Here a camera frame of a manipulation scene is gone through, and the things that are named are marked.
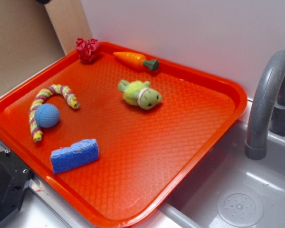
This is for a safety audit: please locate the orange toy carrot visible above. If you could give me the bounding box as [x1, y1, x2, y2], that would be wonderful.
[113, 52, 159, 71]

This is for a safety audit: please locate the wooden board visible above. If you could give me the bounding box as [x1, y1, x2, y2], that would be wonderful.
[45, 0, 92, 55]

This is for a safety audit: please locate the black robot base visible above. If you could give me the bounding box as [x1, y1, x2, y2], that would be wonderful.
[0, 149, 32, 227]

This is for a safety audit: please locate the orange plastic tray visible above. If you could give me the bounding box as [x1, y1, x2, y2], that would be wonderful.
[0, 43, 247, 228]

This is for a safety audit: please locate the grey toy sink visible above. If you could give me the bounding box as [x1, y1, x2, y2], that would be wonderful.
[0, 96, 285, 228]

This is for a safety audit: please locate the grey toy faucet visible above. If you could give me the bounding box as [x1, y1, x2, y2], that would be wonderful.
[245, 50, 285, 160]

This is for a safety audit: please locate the striped rope toy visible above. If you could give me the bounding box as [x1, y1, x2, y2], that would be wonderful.
[28, 84, 81, 142]

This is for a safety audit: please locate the blue dimpled ball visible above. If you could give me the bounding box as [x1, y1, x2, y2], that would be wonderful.
[35, 104, 60, 128]

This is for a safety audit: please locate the green plush toy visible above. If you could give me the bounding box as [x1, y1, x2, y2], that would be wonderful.
[118, 80, 162, 110]

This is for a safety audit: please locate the blue sponge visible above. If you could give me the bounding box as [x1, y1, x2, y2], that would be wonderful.
[50, 139, 99, 174]

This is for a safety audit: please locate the black object at top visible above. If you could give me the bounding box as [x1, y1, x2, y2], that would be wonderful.
[36, 0, 50, 5]

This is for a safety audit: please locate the red crumpled fabric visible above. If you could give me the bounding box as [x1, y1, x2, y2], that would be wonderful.
[76, 38, 101, 64]

